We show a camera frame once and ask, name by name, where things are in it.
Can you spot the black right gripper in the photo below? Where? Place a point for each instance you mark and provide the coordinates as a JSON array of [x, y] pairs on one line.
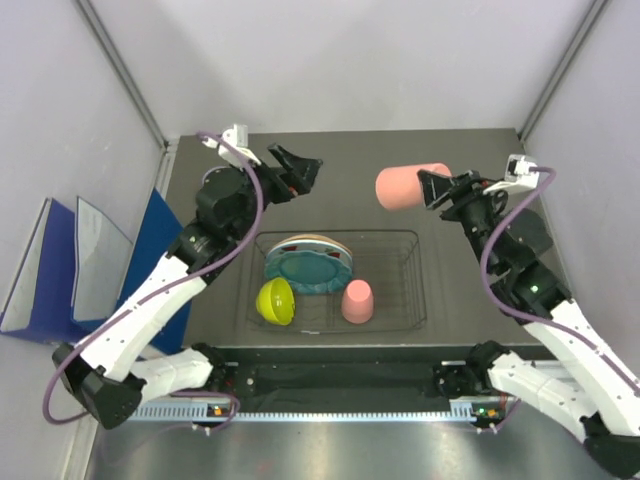
[[464, 190]]

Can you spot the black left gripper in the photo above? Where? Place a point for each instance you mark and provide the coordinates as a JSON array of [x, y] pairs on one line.
[[303, 171]]

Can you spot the pink plastic cup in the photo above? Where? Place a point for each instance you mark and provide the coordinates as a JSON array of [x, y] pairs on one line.
[[399, 187], [357, 306]]

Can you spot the yellow-green plastic bowl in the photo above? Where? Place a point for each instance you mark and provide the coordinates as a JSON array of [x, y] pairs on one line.
[[275, 302]]

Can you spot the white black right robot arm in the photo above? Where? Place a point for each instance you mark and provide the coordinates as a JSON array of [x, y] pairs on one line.
[[601, 410]]

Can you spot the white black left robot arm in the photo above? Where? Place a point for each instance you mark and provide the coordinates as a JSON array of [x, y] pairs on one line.
[[105, 371]]

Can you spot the beige plate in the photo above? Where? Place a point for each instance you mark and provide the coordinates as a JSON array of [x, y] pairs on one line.
[[310, 239]]

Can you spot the white patterned plate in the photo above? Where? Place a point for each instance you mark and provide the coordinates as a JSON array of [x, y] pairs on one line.
[[340, 250]]

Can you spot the teal scalloped plate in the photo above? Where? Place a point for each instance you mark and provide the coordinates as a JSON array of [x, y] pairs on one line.
[[309, 272]]

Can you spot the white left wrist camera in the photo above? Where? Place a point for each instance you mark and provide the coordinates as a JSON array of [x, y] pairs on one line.
[[235, 142]]

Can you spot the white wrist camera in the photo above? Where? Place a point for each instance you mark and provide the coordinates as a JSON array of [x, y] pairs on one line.
[[235, 142], [520, 176]]

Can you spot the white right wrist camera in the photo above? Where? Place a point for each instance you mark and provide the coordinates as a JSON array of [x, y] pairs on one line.
[[520, 176]]

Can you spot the black wire dish rack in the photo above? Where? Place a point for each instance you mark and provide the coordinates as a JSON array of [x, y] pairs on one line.
[[388, 260]]

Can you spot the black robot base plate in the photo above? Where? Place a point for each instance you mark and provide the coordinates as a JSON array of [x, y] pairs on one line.
[[449, 372]]

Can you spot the blue ring binder middle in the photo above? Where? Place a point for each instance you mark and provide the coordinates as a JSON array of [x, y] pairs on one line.
[[102, 255]]

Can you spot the blue ring binder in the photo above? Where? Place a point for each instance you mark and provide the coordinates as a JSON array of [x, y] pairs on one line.
[[38, 306], [102, 255]]

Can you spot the grey slotted cable duct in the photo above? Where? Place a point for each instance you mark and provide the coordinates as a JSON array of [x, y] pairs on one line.
[[209, 411]]

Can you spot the blue ring binder left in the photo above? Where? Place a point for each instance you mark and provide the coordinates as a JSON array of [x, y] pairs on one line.
[[38, 306]]

